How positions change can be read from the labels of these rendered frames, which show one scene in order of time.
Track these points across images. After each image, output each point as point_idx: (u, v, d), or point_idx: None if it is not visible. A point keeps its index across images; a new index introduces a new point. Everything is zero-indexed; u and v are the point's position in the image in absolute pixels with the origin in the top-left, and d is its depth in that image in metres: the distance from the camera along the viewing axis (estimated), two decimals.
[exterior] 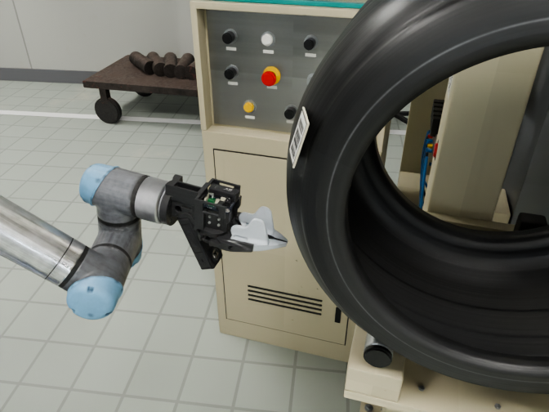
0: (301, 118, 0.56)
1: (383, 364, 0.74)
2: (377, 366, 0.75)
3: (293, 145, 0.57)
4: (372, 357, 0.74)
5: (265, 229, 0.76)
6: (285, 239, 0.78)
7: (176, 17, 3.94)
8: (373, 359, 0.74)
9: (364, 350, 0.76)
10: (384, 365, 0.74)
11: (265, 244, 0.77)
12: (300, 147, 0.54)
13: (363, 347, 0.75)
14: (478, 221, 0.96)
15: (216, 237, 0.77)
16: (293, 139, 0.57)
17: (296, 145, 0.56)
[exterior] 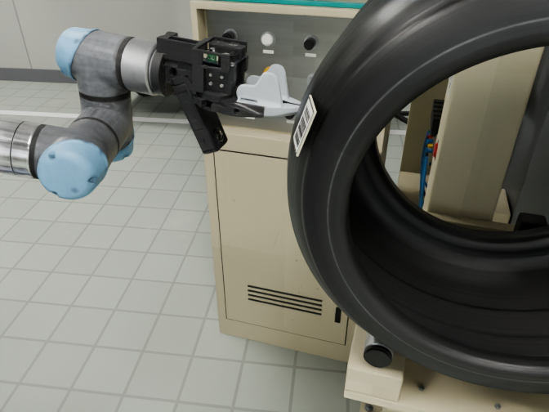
0: (307, 105, 0.55)
1: (386, 362, 0.74)
2: (381, 366, 0.74)
3: (297, 132, 0.56)
4: (372, 359, 0.74)
5: (278, 85, 0.62)
6: None
7: (176, 17, 3.94)
8: (374, 360, 0.74)
9: None
10: (387, 364, 0.74)
11: (278, 106, 0.63)
12: (305, 136, 0.53)
13: (364, 351, 0.76)
14: (478, 221, 0.96)
15: (220, 100, 0.64)
16: (298, 127, 0.56)
17: (300, 133, 0.55)
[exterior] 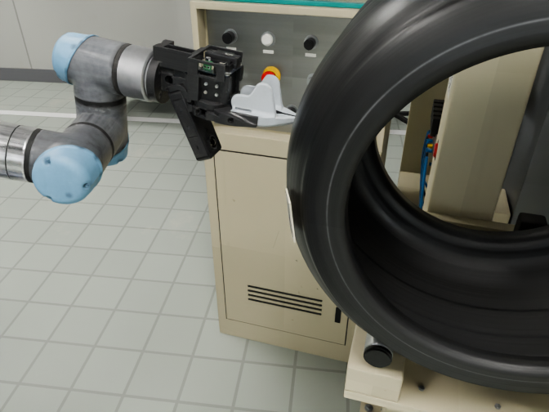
0: None
1: (375, 352, 0.73)
2: (382, 353, 0.73)
3: (289, 221, 0.63)
4: (380, 361, 0.74)
5: (271, 96, 0.63)
6: (296, 114, 0.66)
7: (176, 17, 3.94)
8: (380, 360, 0.74)
9: (391, 356, 0.75)
10: (376, 351, 0.73)
11: (272, 116, 0.64)
12: (292, 224, 0.60)
13: (389, 360, 0.75)
14: (478, 221, 0.96)
15: (214, 109, 0.65)
16: (288, 217, 0.63)
17: (290, 222, 0.62)
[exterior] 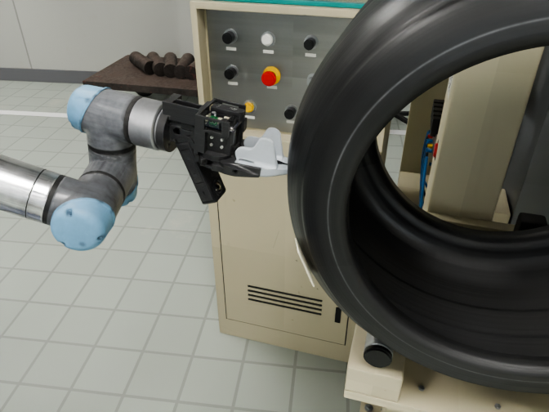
0: (299, 245, 0.66)
1: (377, 364, 0.74)
2: (369, 363, 0.75)
3: (306, 268, 0.66)
4: (375, 356, 0.74)
5: (273, 150, 0.67)
6: None
7: (176, 17, 3.94)
8: (374, 357, 0.74)
9: (367, 342, 0.75)
10: (375, 366, 0.75)
11: (274, 167, 0.69)
12: (306, 270, 0.64)
13: (370, 342, 0.74)
14: (478, 221, 0.96)
15: (219, 160, 0.69)
16: None
17: (305, 269, 0.65)
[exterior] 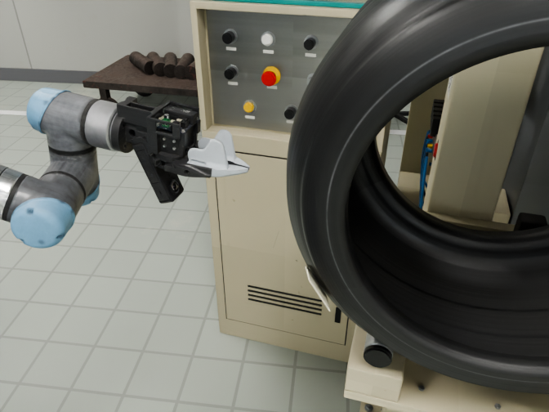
0: (311, 272, 0.68)
1: (372, 363, 0.75)
2: (367, 360, 0.74)
3: (320, 293, 0.68)
4: (377, 356, 0.73)
5: (223, 151, 0.70)
6: (247, 165, 0.73)
7: (176, 17, 3.94)
8: (376, 356, 0.74)
9: (372, 340, 0.74)
10: (370, 364, 0.75)
11: (225, 168, 0.71)
12: (319, 296, 0.65)
13: (377, 341, 0.74)
14: (478, 221, 0.96)
15: (171, 161, 0.71)
16: (319, 288, 0.68)
17: (319, 294, 0.67)
